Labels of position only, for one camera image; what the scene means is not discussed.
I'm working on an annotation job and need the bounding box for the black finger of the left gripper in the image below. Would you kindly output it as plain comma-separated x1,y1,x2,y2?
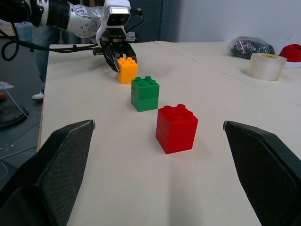
101,43,121,73
120,44,138,63

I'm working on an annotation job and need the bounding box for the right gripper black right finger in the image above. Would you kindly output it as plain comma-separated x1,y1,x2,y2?
222,121,301,226

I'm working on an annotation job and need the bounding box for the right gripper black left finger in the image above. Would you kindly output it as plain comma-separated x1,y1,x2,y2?
0,119,95,226

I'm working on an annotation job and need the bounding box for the yellow brick cube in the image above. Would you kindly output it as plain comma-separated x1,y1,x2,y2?
116,56,138,85

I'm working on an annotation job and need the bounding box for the green brick cube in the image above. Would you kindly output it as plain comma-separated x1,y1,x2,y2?
130,76,160,113

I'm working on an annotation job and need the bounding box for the black round stand base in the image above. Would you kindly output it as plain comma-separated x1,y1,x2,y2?
0,103,29,129

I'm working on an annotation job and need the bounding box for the person in blue jeans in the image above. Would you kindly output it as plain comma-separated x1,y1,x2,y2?
14,22,95,103

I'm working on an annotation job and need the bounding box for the red brick cube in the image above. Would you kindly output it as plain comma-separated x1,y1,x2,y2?
155,104,199,155

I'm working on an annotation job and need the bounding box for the clear tape roll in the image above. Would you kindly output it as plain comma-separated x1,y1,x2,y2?
246,52,287,81

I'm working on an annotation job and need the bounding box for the plastic bag of dark items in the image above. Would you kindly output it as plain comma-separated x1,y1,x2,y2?
226,35,277,60

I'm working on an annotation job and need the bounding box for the red and white hat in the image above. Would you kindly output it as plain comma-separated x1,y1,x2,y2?
278,43,301,69

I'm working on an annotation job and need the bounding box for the black camera cable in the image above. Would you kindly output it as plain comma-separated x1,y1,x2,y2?
124,8,145,36

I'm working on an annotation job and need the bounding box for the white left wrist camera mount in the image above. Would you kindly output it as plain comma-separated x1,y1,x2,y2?
95,0,131,47

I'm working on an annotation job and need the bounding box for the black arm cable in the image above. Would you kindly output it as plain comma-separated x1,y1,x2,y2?
1,20,102,62

